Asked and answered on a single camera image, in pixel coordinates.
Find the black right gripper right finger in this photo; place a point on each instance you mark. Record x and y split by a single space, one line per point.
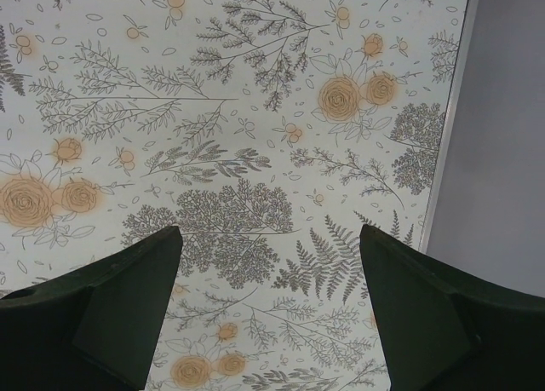
444 329

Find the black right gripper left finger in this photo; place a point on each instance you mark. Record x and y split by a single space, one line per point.
95 328

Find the floral patterned table mat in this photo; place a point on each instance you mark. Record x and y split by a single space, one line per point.
267 131

